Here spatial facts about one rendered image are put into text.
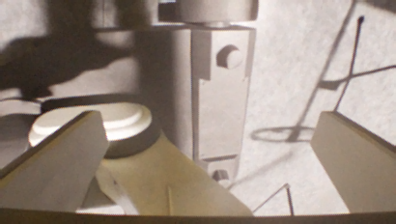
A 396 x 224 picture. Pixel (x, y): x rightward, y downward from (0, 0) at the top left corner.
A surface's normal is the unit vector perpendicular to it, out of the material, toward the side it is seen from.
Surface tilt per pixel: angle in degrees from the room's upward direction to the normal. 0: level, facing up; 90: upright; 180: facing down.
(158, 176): 90
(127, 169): 90
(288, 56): 0
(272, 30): 0
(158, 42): 0
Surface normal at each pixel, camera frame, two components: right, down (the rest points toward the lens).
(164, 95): 0.18, 0.48
